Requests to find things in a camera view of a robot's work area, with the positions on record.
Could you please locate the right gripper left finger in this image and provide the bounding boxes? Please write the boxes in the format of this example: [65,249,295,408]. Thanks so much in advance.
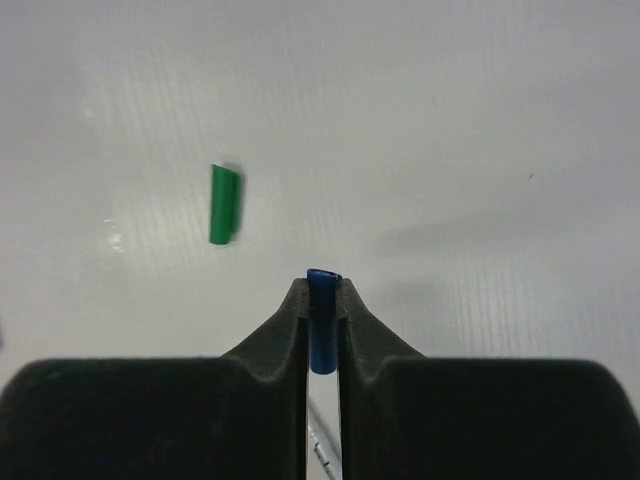
[1,279,309,479]

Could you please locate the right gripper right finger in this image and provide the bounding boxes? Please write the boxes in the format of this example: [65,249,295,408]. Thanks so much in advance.
[336,280,639,479]

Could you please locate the blue pen cap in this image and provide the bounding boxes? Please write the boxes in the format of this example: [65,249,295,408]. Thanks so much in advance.
[306,269,342,375]

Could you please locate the blue pen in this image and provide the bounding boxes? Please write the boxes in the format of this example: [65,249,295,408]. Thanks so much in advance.
[307,398,343,480]

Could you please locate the green pen cap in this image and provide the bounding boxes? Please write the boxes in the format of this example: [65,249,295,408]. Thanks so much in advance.
[209,164,244,245]

